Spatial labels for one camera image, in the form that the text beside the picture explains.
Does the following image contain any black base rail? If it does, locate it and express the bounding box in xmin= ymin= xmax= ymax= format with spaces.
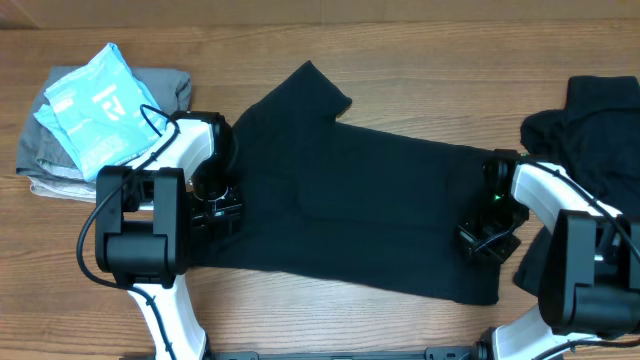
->
xmin=119 ymin=345 xmax=481 ymax=360

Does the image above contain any light blue folded shirt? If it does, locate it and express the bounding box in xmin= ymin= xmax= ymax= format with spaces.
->
xmin=34 ymin=43 xmax=166 ymax=182

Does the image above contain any beige folded garment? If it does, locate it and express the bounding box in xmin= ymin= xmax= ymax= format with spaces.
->
xmin=29 ymin=176 xmax=96 ymax=203

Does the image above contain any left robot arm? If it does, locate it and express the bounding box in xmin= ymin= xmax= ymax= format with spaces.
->
xmin=88 ymin=111 xmax=242 ymax=359

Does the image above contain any black clothes pile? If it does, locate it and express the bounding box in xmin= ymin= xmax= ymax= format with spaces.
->
xmin=512 ymin=74 xmax=640 ymax=301

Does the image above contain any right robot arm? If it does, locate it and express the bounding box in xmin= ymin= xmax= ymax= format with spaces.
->
xmin=456 ymin=150 xmax=639 ymax=359

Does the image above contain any black t-shirt with label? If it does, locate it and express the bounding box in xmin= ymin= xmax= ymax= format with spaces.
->
xmin=192 ymin=63 xmax=500 ymax=305

